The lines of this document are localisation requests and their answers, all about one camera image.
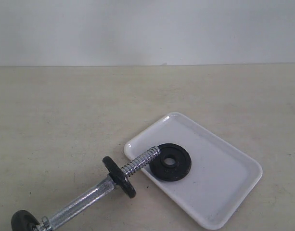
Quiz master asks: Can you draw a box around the black weight plate on bar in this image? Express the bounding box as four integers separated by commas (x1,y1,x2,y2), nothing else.
102,156,136,198

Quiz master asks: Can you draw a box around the white rectangular tray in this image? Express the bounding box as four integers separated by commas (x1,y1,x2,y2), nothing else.
124,112,263,230

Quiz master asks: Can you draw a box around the chrome dumbbell bar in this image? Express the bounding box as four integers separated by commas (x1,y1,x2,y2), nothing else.
34,146,160,231

